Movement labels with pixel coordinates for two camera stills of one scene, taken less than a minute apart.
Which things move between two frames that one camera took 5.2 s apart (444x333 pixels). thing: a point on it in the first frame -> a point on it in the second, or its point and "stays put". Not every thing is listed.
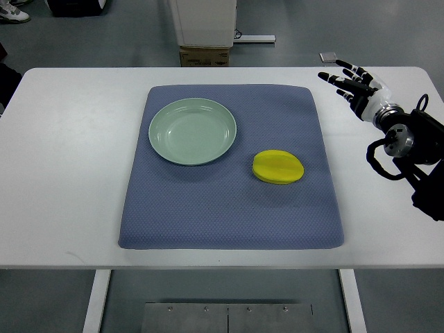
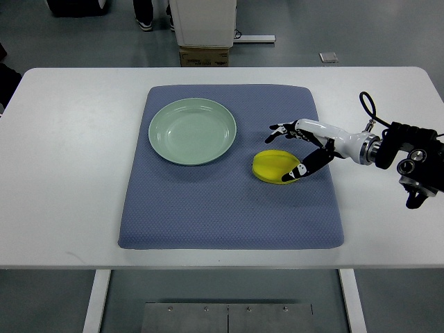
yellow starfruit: x=277 y=166 stays put
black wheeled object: x=78 y=8 stays put
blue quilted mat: x=223 y=205 stays put
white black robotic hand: x=368 y=97 -> x=361 y=146
